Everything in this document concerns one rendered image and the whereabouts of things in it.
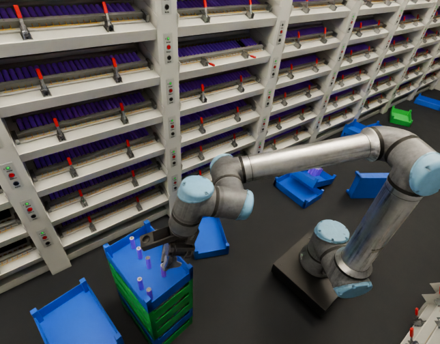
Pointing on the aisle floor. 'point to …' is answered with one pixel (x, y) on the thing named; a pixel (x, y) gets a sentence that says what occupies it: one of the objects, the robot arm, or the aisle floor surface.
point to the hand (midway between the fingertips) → (162, 265)
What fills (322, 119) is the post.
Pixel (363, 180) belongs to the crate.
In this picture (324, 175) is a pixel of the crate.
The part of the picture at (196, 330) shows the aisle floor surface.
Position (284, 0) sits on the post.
